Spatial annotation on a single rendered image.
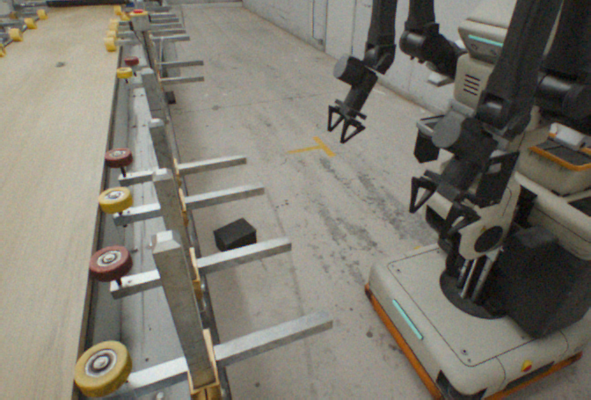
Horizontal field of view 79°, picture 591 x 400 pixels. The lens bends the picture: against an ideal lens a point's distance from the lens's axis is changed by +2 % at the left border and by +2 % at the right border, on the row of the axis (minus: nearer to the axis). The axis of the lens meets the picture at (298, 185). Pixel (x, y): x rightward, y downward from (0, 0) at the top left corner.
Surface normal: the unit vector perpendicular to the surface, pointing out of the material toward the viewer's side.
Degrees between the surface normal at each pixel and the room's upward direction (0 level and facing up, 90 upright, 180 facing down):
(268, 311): 0
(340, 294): 0
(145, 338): 0
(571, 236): 90
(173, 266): 90
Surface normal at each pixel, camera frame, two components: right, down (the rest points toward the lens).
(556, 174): -0.93, 0.23
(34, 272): 0.00, -0.83
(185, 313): 0.36, 0.52
